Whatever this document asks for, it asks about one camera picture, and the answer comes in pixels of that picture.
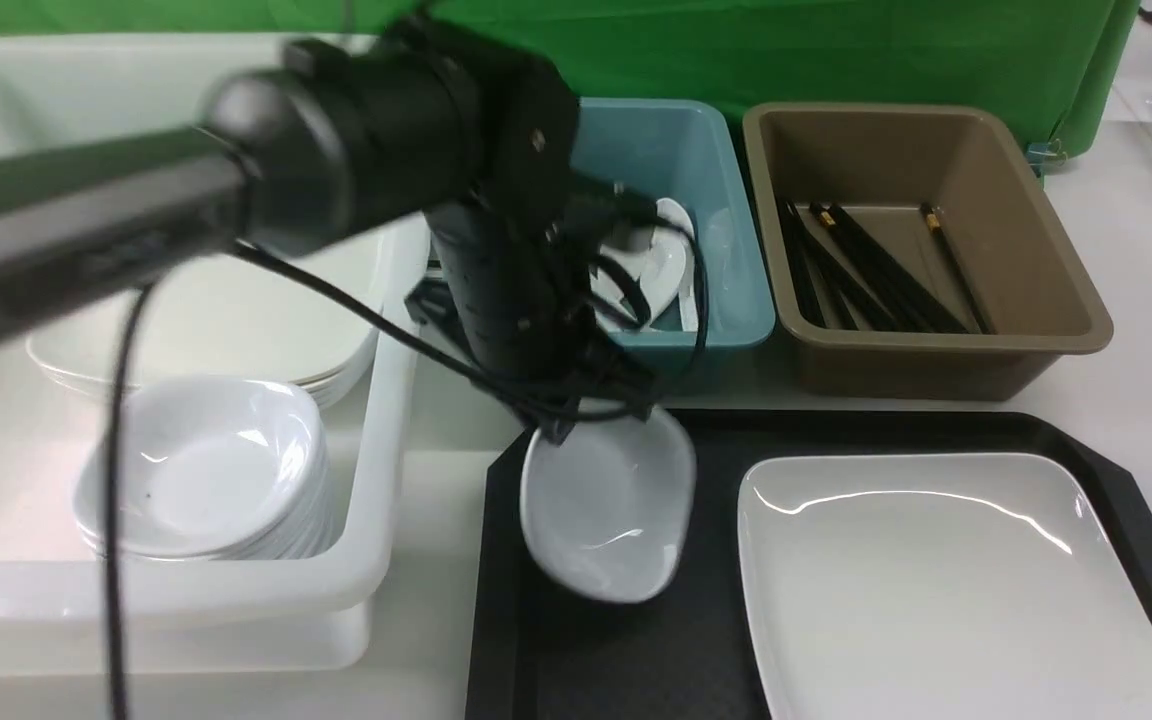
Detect white bowl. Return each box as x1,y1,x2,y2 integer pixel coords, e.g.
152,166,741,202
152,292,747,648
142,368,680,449
518,406,698,605

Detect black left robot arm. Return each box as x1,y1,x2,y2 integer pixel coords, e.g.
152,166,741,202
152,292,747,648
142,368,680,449
0,3,660,442

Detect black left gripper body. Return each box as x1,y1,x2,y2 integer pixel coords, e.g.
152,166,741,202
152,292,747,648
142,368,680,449
406,194,657,420

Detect black serving tray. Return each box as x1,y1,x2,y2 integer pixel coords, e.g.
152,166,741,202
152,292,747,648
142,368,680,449
465,407,1152,719

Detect green cloth backdrop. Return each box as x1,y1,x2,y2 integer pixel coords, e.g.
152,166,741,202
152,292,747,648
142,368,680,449
0,0,1142,196

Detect black chopsticks bundle in bin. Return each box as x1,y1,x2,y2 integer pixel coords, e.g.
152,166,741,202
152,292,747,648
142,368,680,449
776,197,973,334

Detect stack of white bowls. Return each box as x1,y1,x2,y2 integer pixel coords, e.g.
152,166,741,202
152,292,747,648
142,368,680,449
118,376,329,561

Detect brown plastic bin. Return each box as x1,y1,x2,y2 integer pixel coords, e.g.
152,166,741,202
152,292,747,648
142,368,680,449
742,103,1114,401

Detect teal plastic bin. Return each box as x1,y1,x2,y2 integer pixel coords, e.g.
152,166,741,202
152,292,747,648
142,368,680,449
573,97,776,397

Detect white spoon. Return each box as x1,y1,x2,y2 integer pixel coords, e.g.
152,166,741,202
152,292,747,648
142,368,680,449
655,199,699,332
602,227,690,325

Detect single black chopstick in bin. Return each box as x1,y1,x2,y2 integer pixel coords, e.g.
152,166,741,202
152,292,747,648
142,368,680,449
920,202,995,334

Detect stack of white square plates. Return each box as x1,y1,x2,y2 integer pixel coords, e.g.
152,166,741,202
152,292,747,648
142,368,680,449
26,256,378,395

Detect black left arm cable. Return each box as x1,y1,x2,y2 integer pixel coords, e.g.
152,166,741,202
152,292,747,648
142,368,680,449
101,180,712,720

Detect large white square plate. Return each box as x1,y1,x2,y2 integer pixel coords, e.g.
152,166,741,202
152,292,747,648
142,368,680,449
737,452,1152,719

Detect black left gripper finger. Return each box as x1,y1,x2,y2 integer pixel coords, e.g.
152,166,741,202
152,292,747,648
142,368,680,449
536,410,585,445

